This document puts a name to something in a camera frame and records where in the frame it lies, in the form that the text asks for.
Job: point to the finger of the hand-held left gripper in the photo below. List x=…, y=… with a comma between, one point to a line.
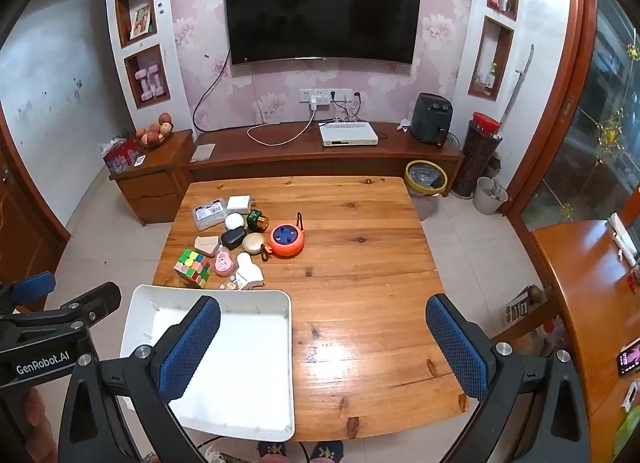
x=85, y=305
x=35, y=285

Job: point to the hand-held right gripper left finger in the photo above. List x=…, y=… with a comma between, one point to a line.
x=192, y=348

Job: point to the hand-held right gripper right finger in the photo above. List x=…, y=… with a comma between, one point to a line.
x=457, y=343

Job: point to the white plastic tray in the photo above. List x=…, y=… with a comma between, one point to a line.
x=245, y=368

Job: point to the colourful puzzle cube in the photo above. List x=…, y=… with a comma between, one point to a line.
x=192, y=265

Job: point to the pink correction tape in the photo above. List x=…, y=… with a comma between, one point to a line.
x=223, y=263

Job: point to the beige box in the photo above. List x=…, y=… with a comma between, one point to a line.
x=206, y=244

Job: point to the black case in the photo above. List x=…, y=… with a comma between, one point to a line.
x=234, y=238

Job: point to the gold round case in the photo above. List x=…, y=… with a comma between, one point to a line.
x=255, y=243

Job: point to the white round case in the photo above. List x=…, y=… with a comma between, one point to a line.
x=234, y=220

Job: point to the clear plastic box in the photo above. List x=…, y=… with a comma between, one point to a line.
x=210, y=213

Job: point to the orange and blue reel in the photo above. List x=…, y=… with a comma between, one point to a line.
x=285, y=240

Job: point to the green and gold cylinder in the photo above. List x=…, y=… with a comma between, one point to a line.
x=256, y=219

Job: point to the white charger block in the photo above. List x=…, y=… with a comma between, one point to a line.
x=239, y=203

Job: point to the brown wooden door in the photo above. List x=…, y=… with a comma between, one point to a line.
x=25, y=223

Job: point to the wooden chair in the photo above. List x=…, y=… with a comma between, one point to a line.
x=537, y=313

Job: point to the wooden side cabinet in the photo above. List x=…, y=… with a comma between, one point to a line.
x=155, y=183

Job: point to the orange wooden round table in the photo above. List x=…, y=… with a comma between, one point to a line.
x=590, y=293

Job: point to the white bucket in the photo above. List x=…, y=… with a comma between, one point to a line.
x=489, y=198

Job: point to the yellow rimmed trash bin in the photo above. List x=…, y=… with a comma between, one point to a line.
x=425, y=193

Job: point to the red tissue box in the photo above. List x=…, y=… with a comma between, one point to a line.
x=120, y=155

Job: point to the smartphone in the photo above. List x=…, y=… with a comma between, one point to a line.
x=629, y=357

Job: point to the fruit bowl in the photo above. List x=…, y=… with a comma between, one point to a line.
x=155, y=133

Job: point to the grey pad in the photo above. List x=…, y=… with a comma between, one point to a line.
x=202, y=153

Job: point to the dark green air fryer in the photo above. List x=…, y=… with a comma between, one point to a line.
x=430, y=118

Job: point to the pink dumbbell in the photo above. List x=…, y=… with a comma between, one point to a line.
x=143, y=84
x=156, y=80

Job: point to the white set-top box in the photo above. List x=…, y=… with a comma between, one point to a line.
x=347, y=134

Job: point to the glass door cabinet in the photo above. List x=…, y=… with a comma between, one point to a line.
x=590, y=118

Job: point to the sheathed sword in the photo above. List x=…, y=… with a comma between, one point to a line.
x=517, y=78

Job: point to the white plugged charger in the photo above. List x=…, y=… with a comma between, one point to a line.
x=317, y=102

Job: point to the photo picture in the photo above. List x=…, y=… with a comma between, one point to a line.
x=141, y=22

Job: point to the white wall outlet strip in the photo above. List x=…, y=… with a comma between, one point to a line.
x=325, y=93

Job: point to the black wall television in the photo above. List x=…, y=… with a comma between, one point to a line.
x=320, y=13

